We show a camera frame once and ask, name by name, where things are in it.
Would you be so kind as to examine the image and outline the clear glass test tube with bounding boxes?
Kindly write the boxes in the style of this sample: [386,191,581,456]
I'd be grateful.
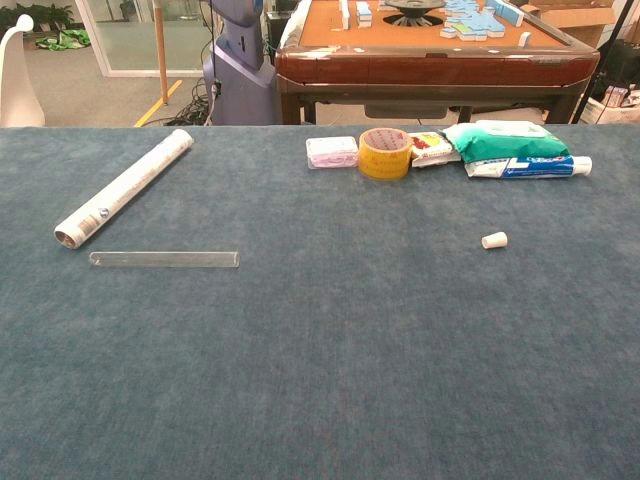
[88,250,241,269]

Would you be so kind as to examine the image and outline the rolled white paper tube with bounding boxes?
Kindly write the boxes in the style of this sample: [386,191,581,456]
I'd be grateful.
[53,128,195,250]

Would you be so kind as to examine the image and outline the blue white toothpaste tube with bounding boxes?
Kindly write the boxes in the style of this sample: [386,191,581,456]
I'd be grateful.
[463,155,594,180]

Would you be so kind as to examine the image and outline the white pink plastic box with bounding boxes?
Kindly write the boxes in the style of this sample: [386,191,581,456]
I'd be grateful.
[305,136,360,171]

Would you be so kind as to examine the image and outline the yellow packing tape roll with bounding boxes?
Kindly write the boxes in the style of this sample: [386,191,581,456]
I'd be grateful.
[358,127,414,182]

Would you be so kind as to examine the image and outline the blue felt table mat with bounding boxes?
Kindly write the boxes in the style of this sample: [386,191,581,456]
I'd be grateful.
[0,123,640,480]

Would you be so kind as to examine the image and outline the red yellow snack packet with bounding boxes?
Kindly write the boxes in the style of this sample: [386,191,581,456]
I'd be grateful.
[408,131,462,169]

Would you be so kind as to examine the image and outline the green wet wipes pack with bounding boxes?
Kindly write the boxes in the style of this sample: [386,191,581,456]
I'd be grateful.
[442,119,572,165]

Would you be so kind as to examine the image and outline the brown mahjong table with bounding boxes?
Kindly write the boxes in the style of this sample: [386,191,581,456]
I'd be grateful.
[274,0,601,125]

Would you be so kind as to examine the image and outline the wooden pole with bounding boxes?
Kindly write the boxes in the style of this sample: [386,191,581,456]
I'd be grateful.
[152,0,170,106]

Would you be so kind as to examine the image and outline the black round table hub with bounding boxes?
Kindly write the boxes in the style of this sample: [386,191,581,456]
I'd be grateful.
[382,0,447,26]

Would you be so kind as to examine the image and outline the blue mahjong tile pile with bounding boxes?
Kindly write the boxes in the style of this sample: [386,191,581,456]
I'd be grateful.
[439,0,526,42]

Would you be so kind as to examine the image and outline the white box of items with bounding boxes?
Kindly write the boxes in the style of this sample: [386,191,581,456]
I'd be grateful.
[584,84,640,125]

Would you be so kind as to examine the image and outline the green bag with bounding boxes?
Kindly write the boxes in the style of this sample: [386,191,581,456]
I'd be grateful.
[34,28,92,52]

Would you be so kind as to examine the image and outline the black tripod stand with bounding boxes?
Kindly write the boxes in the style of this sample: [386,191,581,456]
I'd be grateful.
[571,0,636,125]

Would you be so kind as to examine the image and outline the white chair wooden legs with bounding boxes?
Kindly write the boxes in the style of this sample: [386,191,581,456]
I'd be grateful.
[0,13,46,128]

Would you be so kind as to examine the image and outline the brown cardboard box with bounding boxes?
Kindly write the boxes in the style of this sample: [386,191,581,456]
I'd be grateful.
[519,0,617,50]

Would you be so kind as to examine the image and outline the green potted plants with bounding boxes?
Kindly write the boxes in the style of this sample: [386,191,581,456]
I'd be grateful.
[0,3,76,37]

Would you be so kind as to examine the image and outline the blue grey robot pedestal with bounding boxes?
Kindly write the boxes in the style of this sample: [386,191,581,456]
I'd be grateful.
[202,0,278,126]

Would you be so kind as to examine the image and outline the black floor cable bundle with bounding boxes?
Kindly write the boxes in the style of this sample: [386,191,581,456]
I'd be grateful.
[164,77,216,126]

